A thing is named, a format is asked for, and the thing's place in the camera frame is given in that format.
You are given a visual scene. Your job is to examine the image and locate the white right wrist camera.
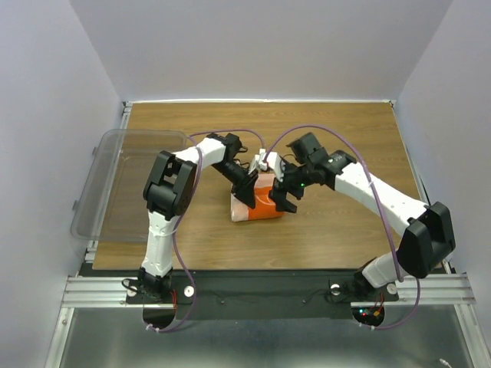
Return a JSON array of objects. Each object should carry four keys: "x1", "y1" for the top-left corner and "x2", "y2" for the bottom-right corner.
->
[{"x1": 263, "y1": 152, "x2": 285, "y2": 182}]

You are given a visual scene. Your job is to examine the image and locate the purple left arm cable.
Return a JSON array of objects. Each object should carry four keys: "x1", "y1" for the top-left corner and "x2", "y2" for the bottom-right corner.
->
[{"x1": 144, "y1": 129, "x2": 268, "y2": 334}]

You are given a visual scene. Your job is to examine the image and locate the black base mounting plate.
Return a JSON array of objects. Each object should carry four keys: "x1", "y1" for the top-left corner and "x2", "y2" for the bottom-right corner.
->
[{"x1": 124, "y1": 269, "x2": 399, "y2": 327}]

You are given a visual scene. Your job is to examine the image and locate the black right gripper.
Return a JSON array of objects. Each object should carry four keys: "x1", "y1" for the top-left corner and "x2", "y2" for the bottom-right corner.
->
[{"x1": 269, "y1": 158, "x2": 315, "y2": 212}]

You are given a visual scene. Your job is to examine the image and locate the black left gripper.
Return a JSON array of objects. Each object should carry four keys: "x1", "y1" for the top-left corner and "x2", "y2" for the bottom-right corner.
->
[{"x1": 212, "y1": 162, "x2": 259, "y2": 210}]

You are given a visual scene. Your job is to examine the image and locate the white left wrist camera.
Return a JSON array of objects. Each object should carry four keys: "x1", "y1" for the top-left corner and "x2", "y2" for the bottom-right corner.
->
[{"x1": 249, "y1": 149, "x2": 269, "y2": 174}]

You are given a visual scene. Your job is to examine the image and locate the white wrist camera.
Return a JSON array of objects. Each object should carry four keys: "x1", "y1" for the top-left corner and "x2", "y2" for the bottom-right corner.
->
[
  {"x1": 263, "y1": 152, "x2": 285, "y2": 182},
  {"x1": 249, "y1": 149, "x2": 269, "y2": 174}
]

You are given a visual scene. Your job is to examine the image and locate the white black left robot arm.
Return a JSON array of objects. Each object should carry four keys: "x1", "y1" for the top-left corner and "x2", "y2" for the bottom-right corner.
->
[{"x1": 138, "y1": 133, "x2": 259, "y2": 302}]

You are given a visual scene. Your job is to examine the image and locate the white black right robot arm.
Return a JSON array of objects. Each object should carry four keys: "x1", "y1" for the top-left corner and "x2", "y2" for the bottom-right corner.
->
[{"x1": 259, "y1": 133, "x2": 456, "y2": 299}]

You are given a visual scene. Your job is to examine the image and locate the clear plastic bin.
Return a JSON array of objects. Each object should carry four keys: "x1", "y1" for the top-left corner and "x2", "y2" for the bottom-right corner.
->
[{"x1": 71, "y1": 129, "x2": 186, "y2": 243}]

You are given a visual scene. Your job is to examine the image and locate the aluminium frame rail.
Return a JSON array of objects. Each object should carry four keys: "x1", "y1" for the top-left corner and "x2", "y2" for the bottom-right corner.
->
[{"x1": 61, "y1": 274, "x2": 476, "y2": 308}]

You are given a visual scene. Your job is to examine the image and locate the orange white cartoon towel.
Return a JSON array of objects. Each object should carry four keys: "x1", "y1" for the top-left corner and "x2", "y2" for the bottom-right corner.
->
[{"x1": 229, "y1": 172, "x2": 287, "y2": 223}]

